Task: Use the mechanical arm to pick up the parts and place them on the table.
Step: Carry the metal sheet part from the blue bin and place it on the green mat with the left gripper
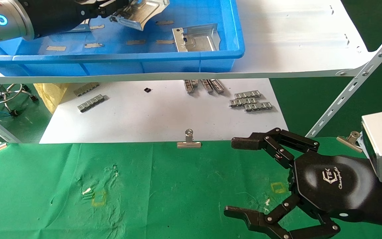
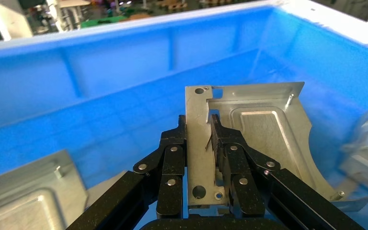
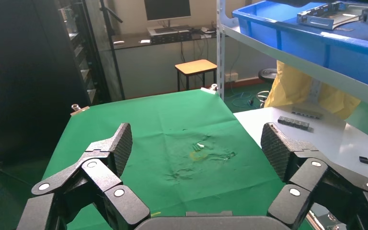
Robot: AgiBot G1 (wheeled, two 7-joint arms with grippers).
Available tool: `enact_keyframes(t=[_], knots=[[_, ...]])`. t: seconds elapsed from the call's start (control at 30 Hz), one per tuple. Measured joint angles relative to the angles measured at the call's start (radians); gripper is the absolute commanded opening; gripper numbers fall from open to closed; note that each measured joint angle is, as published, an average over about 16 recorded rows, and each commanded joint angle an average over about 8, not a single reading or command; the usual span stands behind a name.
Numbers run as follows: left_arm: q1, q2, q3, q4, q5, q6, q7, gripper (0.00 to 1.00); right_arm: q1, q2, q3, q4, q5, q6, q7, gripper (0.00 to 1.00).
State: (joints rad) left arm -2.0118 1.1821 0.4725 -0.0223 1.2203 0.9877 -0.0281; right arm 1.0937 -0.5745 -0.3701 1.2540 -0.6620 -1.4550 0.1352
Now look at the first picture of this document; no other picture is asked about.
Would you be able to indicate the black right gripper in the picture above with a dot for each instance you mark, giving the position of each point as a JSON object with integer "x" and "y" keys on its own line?
{"x": 330, "y": 186}

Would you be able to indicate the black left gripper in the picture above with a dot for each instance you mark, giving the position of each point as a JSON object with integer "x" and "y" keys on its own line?
{"x": 55, "y": 16}

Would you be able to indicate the sheet metal bracket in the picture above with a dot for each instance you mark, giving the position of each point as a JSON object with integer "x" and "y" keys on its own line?
{"x": 201, "y": 41}
{"x": 144, "y": 13}
{"x": 80, "y": 28}

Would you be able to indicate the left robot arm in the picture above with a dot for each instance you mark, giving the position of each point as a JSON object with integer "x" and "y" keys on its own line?
{"x": 2, "y": 20}

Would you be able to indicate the beige tape strip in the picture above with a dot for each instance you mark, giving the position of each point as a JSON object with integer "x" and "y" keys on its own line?
{"x": 135, "y": 42}
{"x": 97, "y": 27}
{"x": 165, "y": 42}
{"x": 93, "y": 45}
{"x": 164, "y": 23}
{"x": 56, "y": 48}

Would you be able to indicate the blue plastic tray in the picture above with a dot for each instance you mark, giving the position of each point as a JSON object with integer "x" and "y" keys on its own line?
{"x": 118, "y": 63}

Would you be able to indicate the green cloth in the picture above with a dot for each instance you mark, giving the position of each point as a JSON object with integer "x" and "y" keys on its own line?
{"x": 184, "y": 186}

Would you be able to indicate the small grey slotted metal part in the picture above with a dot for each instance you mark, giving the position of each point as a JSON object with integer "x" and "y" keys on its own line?
{"x": 258, "y": 107}
{"x": 243, "y": 102}
{"x": 86, "y": 89}
{"x": 91, "y": 103}
{"x": 188, "y": 86}
{"x": 207, "y": 86}
{"x": 217, "y": 86}
{"x": 247, "y": 95}

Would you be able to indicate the tiny black part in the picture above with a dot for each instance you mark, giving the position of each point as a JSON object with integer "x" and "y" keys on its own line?
{"x": 147, "y": 90}

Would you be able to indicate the yellow cloth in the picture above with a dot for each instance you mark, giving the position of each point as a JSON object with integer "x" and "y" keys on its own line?
{"x": 50, "y": 94}

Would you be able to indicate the chrome stool base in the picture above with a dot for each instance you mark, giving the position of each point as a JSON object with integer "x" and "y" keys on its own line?
{"x": 3, "y": 96}

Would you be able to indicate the white shelf board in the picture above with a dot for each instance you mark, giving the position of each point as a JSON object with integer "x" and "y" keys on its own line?
{"x": 293, "y": 39}

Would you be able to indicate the white perforated angle bar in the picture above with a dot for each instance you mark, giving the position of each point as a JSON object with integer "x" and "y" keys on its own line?
{"x": 363, "y": 71}

